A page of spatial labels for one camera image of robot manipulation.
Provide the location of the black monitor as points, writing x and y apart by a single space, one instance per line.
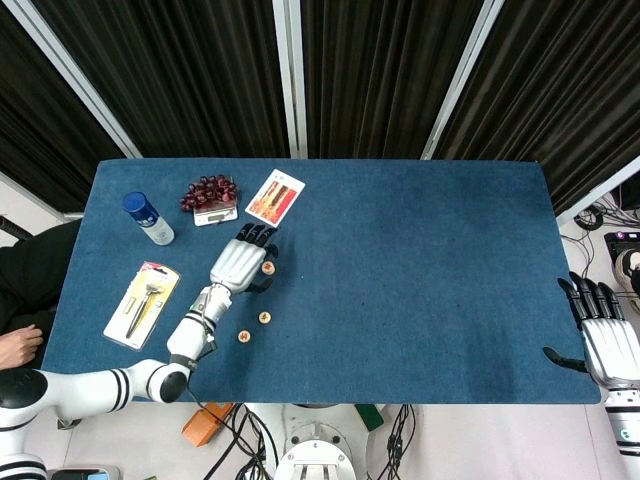
632 192

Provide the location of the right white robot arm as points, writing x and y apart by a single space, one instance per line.
625 425

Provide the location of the yellow blister pack tool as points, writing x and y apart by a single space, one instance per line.
142 305

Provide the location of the dark pleated curtain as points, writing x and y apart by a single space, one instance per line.
175 75
565 100
380 75
35 125

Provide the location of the red yellow picture card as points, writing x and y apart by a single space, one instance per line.
275 196

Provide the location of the white black shoe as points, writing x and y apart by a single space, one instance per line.
627 265

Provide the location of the green flat object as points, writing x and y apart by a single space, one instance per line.
371 417

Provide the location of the blue fabric tablecloth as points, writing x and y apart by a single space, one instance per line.
400 275

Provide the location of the blue capped white bottle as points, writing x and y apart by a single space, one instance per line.
150 222

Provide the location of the round cream chess piece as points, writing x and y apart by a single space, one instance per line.
264 317
244 336
268 268

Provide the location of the white robot torso base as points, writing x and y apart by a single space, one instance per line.
315 450

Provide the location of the dark red grape bunch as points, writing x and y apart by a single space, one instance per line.
207 190

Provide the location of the person right hand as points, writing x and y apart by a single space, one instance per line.
17 347

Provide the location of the white frame post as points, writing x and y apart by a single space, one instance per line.
600 191
30 197
463 75
74 75
291 75

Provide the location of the small silver kitchen scale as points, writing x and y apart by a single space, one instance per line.
215 217

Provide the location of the person black clothing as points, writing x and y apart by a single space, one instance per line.
30 280

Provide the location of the black device purple light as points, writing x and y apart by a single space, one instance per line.
620 240

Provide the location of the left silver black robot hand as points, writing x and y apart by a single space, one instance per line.
237 262

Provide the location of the orange box device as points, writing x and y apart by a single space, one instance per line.
205 425

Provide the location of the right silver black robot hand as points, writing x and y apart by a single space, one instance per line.
612 350

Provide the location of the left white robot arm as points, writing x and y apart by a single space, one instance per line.
85 387

